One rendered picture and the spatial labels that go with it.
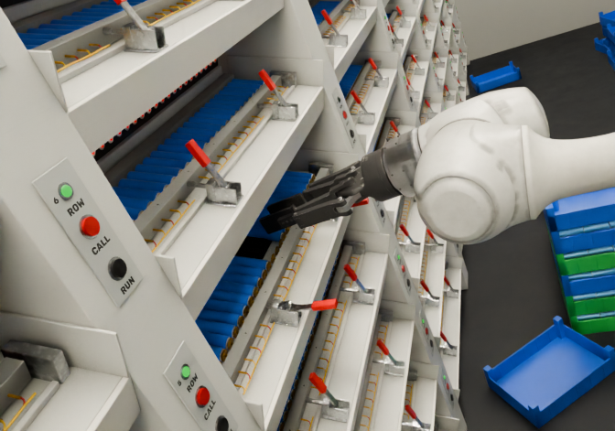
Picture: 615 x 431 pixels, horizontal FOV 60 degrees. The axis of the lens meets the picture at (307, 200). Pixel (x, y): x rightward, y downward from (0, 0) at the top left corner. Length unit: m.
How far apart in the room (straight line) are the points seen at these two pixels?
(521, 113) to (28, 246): 0.55
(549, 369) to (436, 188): 1.33
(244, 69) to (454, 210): 0.63
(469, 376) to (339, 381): 0.96
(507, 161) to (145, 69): 0.37
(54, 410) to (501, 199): 0.43
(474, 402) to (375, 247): 0.75
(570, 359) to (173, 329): 1.47
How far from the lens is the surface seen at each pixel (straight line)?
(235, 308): 0.77
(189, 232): 0.63
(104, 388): 0.48
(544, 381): 1.80
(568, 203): 1.76
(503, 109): 0.71
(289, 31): 1.02
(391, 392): 1.17
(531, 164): 0.57
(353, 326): 1.02
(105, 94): 0.52
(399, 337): 1.27
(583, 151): 0.60
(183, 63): 0.65
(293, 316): 0.75
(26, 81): 0.47
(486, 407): 1.76
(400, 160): 0.74
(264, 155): 0.78
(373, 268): 1.15
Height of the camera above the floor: 1.35
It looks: 24 degrees down
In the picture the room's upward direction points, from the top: 24 degrees counter-clockwise
